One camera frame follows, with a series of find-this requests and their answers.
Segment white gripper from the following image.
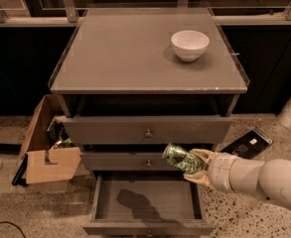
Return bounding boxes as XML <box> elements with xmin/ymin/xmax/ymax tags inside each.
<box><xmin>183</xmin><ymin>149</ymin><xmax>238</xmax><ymax>192</ymax></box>

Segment green soda can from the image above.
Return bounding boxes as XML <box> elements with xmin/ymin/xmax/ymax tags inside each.
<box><xmin>162</xmin><ymin>144</ymin><xmax>206</xmax><ymax>175</ymax></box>

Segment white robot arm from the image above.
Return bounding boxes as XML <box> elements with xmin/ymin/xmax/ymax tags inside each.
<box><xmin>184</xmin><ymin>149</ymin><xmax>291</xmax><ymax>211</ymax></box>

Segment grey bottom drawer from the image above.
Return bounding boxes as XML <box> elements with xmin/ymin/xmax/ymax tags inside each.
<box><xmin>82</xmin><ymin>171</ymin><xmax>215</xmax><ymax>238</ymax></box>

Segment grey drawer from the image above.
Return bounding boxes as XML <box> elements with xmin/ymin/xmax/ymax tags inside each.
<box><xmin>80</xmin><ymin>152</ymin><xmax>177</xmax><ymax>171</ymax></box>
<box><xmin>63</xmin><ymin>116</ymin><xmax>231</xmax><ymax>145</ymax></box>
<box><xmin>82</xmin><ymin>171</ymin><xmax>215</xmax><ymax>238</ymax></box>

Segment grey middle drawer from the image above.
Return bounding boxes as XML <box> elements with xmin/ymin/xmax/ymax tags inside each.
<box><xmin>80</xmin><ymin>152</ymin><xmax>177</xmax><ymax>171</ymax></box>

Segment grey top drawer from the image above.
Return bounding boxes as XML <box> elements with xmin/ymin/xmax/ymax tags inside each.
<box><xmin>63</xmin><ymin>116</ymin><xmax>231</xmax><ymax>145</ymax></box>

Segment grey drawer cabinet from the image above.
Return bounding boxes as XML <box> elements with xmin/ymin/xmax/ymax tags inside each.
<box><xmin>48</xmin><ymin>6</ymin><xmax>251</xmax><ymax>118</ymax></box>

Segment black flat device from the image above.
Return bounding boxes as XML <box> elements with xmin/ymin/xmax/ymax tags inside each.
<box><xmin>221</xmin><ymin>128</ymin><xmax>273</xmax><ymax>160</ymax></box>

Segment white ceramic bowl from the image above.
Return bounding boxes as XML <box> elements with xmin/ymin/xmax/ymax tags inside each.
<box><xmin>171</xmin><ymin>30</ymin><xmax>210</xmax><ymax>61</ymax></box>

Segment brown cardboard box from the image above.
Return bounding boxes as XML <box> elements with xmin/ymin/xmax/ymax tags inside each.
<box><xmin>18</xmin><ymin>94</ymin><xmax>80</xmax><ymax>184</ymax></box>

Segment items inside cardboard box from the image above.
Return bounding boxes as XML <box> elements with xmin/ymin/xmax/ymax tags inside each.
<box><xmin>47</xmin><ymin>115</ymin><xmax>74</xmax><ymax>149</ymax></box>

